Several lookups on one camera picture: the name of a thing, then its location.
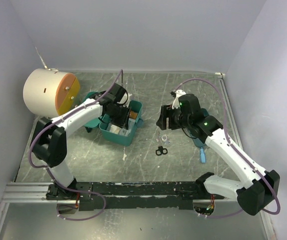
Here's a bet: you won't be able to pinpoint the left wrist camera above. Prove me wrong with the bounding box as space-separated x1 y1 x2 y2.
120 92 134 107

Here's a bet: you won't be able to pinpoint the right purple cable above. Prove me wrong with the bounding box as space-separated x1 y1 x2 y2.
170 78 282 219

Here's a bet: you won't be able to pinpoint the aluminium frame rail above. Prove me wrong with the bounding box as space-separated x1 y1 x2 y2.
215 72 277 240

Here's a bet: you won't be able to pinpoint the white cylinder drum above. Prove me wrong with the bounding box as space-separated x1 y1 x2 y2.
22 68 81 118

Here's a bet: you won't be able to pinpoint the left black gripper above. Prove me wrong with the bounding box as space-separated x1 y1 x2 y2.
107 103 133 130

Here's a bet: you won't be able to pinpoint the cotton ball bag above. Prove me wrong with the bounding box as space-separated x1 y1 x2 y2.
109 124 129 137

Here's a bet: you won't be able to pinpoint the teal medicine kit box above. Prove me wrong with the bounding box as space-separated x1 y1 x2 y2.
84 91 143 147

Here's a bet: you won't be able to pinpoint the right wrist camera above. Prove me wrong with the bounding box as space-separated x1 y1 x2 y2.
170 89 187 110

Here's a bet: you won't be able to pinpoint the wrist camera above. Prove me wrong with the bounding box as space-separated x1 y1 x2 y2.
170 89 187 110
120 92 134 107

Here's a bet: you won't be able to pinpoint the dark teal divider tray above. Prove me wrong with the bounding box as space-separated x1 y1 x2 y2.
192 137 206 148

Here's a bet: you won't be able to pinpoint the brown medicine bottle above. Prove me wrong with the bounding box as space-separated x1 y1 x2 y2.
129 110 138 120

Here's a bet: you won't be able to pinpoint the black handled scissors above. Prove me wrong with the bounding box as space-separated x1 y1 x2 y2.
155 140 168 156

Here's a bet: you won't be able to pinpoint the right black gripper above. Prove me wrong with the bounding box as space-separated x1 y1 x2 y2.
156 103 191 130

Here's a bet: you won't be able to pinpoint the blue plastic clip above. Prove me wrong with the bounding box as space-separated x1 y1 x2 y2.
199 147 207 164

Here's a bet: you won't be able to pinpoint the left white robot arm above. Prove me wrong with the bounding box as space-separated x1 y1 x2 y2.
29 83 131 200

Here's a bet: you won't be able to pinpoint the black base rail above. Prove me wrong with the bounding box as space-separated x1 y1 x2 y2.
45 181 211 211

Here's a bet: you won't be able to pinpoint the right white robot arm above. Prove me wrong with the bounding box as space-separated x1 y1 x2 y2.
156 90 281 216

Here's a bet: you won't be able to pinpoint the bandage tape roll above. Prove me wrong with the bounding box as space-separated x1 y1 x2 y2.
160 134 171 145

